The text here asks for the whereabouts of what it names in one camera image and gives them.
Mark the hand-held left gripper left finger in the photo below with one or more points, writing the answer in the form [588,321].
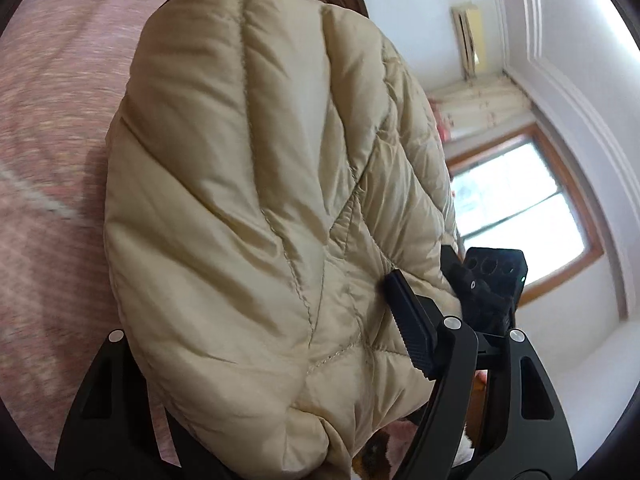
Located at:
[100,420]

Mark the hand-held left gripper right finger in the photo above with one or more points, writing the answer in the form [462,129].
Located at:
[412,327]

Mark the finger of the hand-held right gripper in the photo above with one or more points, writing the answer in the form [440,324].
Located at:
[449,270]

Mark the beige down jacket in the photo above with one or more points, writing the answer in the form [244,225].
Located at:
[250,185]

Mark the wooden framed window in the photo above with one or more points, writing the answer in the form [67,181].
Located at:
[515,200]

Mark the brown and white cloth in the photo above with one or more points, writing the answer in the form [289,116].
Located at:
[372,455]

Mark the cream floral curtain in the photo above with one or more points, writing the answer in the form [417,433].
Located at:
[480,105]

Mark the covered wall air conditioner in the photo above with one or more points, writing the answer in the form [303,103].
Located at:
[470,35]

